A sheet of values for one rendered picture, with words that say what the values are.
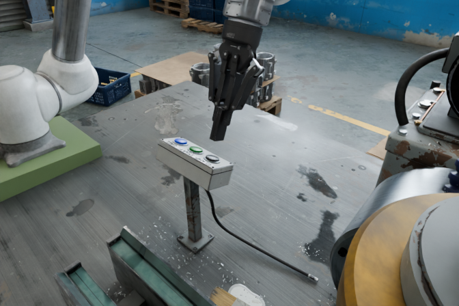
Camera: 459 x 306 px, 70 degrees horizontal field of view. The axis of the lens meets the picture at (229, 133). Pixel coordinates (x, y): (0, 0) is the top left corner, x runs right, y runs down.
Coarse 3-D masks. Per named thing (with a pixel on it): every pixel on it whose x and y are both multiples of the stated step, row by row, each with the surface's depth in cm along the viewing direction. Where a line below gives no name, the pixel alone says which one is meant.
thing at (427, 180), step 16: (400, 176) 55; (416, 176) 52; (432, 176) 51; (384, 192) 53; (400, 192) 50; (416, 192) 48; (432, 192) 47; (368, 208) 51; (352, 224) 50; (336, 256) 51; (336, 272) 53; (336, 288) 54
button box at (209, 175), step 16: (160, 144) 75; (176, 144) 74; (192, 144) 77; (160, 160) 75; (176, 160) 72; (192, 160) 69; (224, 160) 72; (192, 176) 69; (208, 176) 66; (224, 176) 69
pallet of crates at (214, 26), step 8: (192, 0) 577; (200, 0) 566; (208, 0) 602; (216, 0) 548; (224, 0) 540; (192, 8) 587; (200, 8) 574; (216, 8) 556; (192, 16) 602; (200, 16) 584; (208, 16) 606; (216, 16) 562; (224, 16) 551; (184, 24) 585; (192, 24) 575; (200, 24) 564; (208, 24) 563; (216, 24) 568; (208, 32) 561; (216, 32) 554
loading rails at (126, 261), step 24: (120, 240) 70; (72, 264) 64; (120, 264) 68; (144, 264) 65; (168, 264) 63; (72, 288) 60; (96, 288) 61; (144, 288) 64; (168, 288) 61; (192, 288) 59
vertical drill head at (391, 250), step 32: (384, 224) 19; (416, 224) 17; (448, 224) 16; (352, 256) 17; (384, 256) 17; (416, 256) 15; (448, 256) 15; (352, 288) 16; (384, 288) 16; (416, 288) 14; (448, 288) 13
